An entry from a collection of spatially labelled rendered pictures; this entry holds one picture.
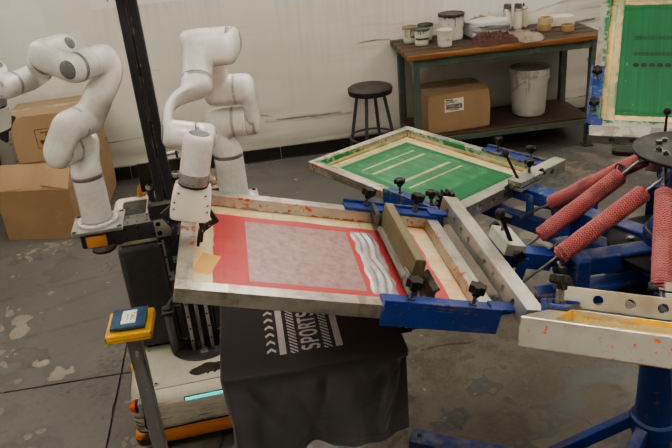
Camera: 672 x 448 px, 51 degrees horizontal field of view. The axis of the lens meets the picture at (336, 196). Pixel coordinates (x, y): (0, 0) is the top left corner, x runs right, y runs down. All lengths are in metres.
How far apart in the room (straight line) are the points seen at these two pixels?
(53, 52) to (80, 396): 1.92
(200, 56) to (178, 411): 1.57
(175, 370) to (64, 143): 1.26
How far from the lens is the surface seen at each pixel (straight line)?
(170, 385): 2.99
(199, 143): 1.73
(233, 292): 1.62
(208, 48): 1.93
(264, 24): 5.56
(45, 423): 3.49
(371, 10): 5.66
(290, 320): 2.02
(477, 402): 3.17
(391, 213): 2.02
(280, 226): 2.05
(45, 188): 5.03
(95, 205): 2.31
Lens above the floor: 2.07
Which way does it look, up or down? 24 degrees down
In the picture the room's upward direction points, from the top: 5 degrees counter-clockwise
